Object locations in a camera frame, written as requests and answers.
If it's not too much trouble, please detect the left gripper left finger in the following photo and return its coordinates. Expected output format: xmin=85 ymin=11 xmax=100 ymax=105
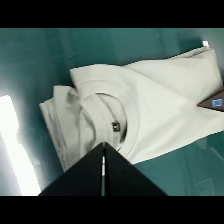
xmin=38 ymin=142 xmax=104 ymax=197

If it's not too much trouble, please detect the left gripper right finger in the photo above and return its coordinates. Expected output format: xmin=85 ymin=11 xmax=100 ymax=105
xmin=104 ymin=142 xmax=168 ymax=197

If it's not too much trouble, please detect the white T-shirt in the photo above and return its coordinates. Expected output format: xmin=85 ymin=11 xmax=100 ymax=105
xmin=38 ymin=46 xmax=224 ymax=173

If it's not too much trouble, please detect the brown garment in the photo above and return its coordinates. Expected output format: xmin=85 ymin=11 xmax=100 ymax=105
xmin=196 ymin=87 xmax=224 ymax=110

